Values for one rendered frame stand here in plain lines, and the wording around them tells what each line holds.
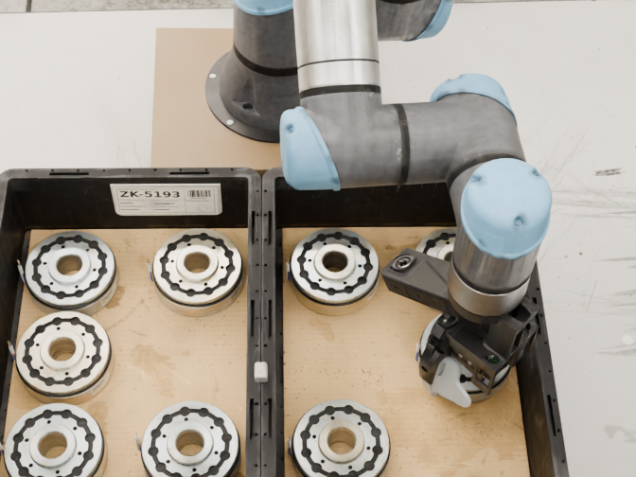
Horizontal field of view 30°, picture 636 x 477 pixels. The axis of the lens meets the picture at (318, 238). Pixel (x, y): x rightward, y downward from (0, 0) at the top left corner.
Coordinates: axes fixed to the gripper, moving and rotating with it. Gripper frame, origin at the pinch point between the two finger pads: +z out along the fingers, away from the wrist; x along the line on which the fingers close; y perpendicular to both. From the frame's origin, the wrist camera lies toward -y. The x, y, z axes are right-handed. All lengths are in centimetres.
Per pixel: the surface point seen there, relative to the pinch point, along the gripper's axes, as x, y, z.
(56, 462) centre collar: -36.6, -21.8, -1.7
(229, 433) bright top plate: -22.0, -11.5, -1.0
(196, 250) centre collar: -8.7, -30.3, -1.7
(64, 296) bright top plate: -22.9, -36.9, -0.8
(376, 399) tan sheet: -7.2, -3.7, 2.0
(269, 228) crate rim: -3.1, -23.9, -6.6
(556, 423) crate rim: -0.9, 13.8, -7.9
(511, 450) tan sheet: -1.6, 10.8, 2.1
